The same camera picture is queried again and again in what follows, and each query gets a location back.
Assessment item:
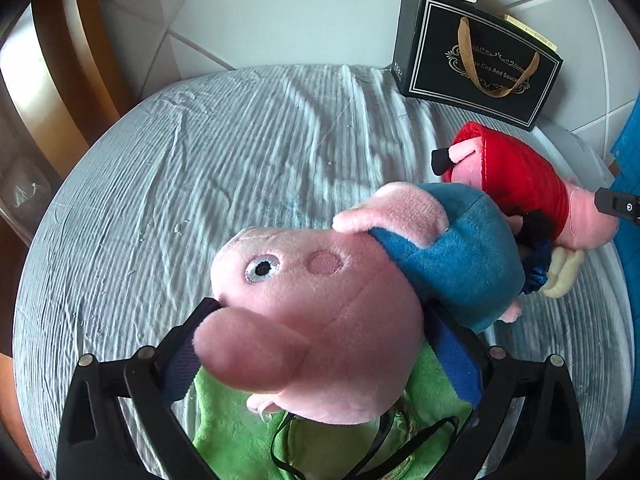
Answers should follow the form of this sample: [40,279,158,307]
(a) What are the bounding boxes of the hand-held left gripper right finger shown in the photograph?
[422,300,586,480]

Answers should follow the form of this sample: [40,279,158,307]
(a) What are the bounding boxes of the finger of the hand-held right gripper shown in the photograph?
[595,186,640,226]

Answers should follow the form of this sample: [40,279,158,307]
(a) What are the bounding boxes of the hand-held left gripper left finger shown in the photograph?
[56,297,223,480]

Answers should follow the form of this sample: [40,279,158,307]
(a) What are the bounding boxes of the blue plastic container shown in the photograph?
[609,110,640,181]

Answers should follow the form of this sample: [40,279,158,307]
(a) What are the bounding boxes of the red dress pig plush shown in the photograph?
[431,120,621,251]

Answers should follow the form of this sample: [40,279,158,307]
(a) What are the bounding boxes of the blue shirt pig plush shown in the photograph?
[192,181,526,426]

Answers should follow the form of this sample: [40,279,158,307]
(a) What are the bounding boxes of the green fleece cloth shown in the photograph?
[192,342,473,480]

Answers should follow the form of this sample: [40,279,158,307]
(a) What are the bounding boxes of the small cream plush toy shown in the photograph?
[542,249,586,300]

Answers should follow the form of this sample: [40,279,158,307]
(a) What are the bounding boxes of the dark blue satin cloth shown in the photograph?
[520,240,553,296]

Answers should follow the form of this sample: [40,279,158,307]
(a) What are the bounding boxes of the flat gold box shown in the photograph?
[502,14,557,52]

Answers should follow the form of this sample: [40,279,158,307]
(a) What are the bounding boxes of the striped light blue bed sheet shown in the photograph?
[12,64,623,480]

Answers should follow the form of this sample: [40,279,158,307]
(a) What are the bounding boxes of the clear plastic bag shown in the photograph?
[0,157,51,211]

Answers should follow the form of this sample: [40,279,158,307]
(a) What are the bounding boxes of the black strap goggles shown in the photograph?
[270,400,461,480]

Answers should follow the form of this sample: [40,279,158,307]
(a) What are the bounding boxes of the black gift box gold handles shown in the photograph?
[391,0,564,132]

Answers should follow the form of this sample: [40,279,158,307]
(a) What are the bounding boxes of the wooden door frame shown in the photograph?
[0,0,126,161]

